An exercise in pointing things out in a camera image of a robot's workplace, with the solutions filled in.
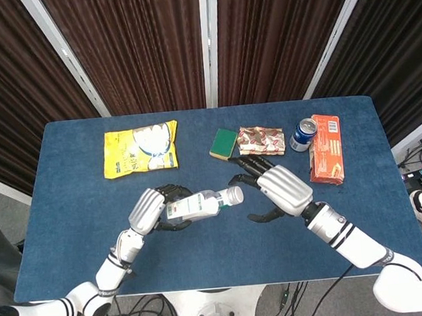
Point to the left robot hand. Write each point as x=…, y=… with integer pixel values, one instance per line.
x=147, y=211

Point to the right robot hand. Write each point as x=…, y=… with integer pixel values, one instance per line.
x=284, y=188

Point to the white bottle cap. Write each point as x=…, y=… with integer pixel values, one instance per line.
x=235, y=195

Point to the transparent plastic bottle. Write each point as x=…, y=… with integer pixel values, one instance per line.
x=197, y=207

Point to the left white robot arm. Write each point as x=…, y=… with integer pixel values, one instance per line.
x=110, y=270

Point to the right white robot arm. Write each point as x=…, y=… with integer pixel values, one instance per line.
x=359, y=245

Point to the crumpled gold red wrapper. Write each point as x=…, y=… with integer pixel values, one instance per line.
x=261, y=140

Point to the blue drink can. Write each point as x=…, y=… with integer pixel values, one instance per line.
x=301, y=137

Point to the orange cardboard box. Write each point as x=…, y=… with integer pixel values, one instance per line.
x=327, y=151

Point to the yellow snack bag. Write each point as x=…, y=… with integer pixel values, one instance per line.
x=122, y=154

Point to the green yellow sponge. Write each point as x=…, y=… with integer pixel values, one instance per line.
x=223, y=141

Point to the blue fabric table mat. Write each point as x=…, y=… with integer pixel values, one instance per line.
x=219, y=253

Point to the brown curtain partition screen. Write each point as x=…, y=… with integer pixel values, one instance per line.
x=5, y=91
x=277, y=30
x=400, y=38
x=130, y=43

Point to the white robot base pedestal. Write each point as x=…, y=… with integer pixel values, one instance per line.
x=217, y=312

